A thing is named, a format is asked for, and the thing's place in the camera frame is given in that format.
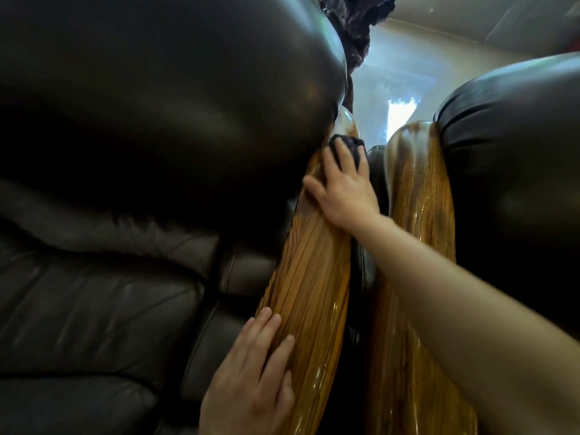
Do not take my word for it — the person's left hand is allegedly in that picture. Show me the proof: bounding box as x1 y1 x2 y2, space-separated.
199 307 297 435

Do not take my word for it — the person's right hand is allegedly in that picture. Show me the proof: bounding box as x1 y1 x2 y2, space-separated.
302 138 381 230

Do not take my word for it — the dark cleaning cloth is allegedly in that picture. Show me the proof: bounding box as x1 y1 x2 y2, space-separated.
328 134 367 172

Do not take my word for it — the person's right forearm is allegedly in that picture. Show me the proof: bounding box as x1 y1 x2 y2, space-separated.
351 214 580 435

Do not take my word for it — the glossy wooden armrest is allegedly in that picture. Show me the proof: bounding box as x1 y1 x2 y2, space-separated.
366 121 479 435
255 106 362 435

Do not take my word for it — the large black leather armchair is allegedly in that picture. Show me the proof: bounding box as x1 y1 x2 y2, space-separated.
0 0 350 435

